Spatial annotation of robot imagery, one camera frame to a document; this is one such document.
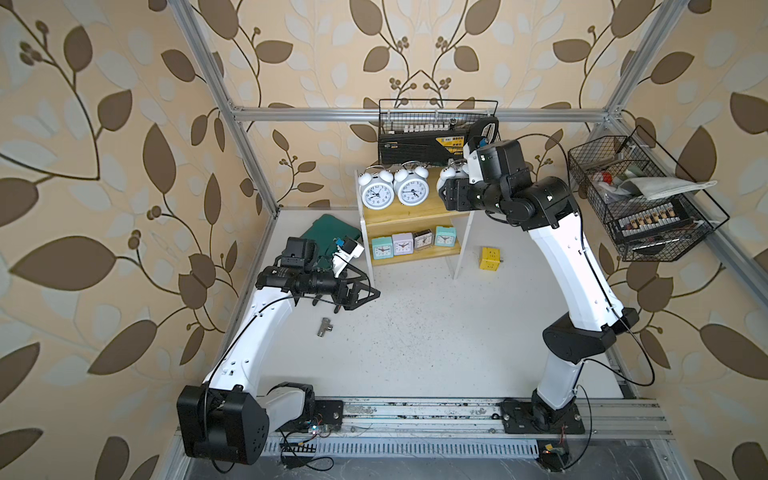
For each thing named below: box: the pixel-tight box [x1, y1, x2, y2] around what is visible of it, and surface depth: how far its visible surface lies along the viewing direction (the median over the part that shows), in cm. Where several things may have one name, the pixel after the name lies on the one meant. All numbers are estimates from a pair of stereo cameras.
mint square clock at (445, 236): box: [435, 226, 456, 247], surface depth 88 cm
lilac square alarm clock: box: [392, 232, 414, 256], surface depth 86 cm
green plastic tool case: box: [300, 214, 362, 269], surface depth 67 cm
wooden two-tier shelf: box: [356, 167, 475, 286], surface depth 77 cm
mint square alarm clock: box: [372, 236, 394, 260], surface depth 86 cm
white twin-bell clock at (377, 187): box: [358, 165, 395, 211], surface depth 72 cm
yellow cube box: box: [480, 247, 501, 271], surface depth 102 cm
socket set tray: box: [617, 200, 693, 238], surface depth 68 cm
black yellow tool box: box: [378, 117, 500, 166], surface depth 85 cm
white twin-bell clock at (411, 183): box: [394, 160, 430, 207], surface depth 73 cm
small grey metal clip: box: [317, 317, 333, 337], surface depth 91 cm
